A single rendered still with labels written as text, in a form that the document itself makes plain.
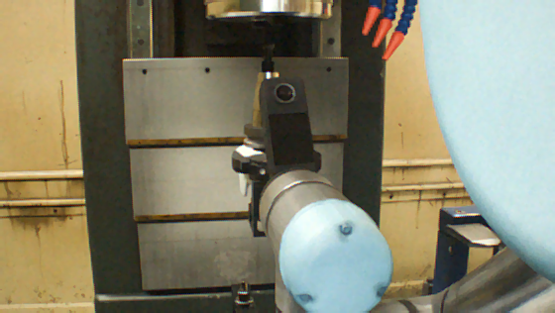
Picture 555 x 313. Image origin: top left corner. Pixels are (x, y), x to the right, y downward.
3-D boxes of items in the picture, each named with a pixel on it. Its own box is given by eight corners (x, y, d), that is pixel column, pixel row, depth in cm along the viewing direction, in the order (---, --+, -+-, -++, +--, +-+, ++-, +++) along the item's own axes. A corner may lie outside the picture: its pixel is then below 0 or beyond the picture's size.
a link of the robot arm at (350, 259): (286, 342, 33) (287, 223, 31) (264, 274, 44) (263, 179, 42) (396, 330, 34) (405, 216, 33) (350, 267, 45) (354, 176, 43)
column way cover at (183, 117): (342, 280, 118) (349, 57, 108) (137, 293, 110) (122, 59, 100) (336, 272, 122) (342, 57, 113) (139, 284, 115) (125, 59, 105)
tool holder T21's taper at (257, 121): (277, 122, 68) (277, 70, 66) (291, 127, 64) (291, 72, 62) (246, 124, 66) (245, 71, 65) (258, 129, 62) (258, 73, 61)
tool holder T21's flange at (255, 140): (280, 139, 69) (280, 121, 69) (300, 147, 64) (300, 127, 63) (237, 142, 67) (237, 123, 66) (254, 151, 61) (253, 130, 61)
